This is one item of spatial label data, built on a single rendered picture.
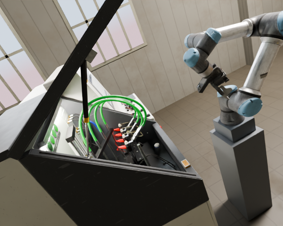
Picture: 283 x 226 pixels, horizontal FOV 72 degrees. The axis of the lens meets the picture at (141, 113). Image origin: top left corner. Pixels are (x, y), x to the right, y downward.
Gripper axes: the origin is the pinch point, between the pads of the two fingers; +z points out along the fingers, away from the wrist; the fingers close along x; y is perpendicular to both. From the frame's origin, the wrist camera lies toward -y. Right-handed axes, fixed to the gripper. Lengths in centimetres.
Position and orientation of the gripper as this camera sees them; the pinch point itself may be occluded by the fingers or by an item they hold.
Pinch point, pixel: (223, 90)
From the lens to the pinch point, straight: 119.3
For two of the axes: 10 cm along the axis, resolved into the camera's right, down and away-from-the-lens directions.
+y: 6.7, -5.4, -5.1
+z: 7.4, 3.7, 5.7
